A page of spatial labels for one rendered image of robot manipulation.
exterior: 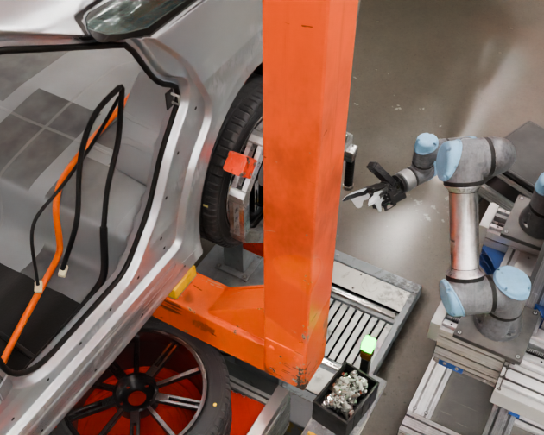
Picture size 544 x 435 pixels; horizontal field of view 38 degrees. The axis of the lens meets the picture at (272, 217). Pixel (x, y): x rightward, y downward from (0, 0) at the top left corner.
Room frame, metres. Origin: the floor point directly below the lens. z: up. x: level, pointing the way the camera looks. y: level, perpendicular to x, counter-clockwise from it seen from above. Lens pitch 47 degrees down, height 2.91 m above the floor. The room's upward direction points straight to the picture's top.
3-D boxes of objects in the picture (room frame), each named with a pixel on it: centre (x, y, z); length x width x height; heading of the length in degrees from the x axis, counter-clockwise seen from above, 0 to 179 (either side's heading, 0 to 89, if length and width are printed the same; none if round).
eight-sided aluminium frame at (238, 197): (2.15, -0.01, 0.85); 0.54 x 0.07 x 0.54; 151
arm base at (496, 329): (1.50, -0.73, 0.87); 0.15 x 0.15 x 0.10
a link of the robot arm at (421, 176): (2.02, -0.53, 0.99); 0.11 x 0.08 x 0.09; 125
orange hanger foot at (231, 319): (1.69, 0.21, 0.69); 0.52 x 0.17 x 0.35; 61
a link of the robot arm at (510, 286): (1.50, -0.72, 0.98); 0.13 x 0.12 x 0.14; 98
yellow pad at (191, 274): (1.78, 0.36, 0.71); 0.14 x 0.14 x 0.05; 61
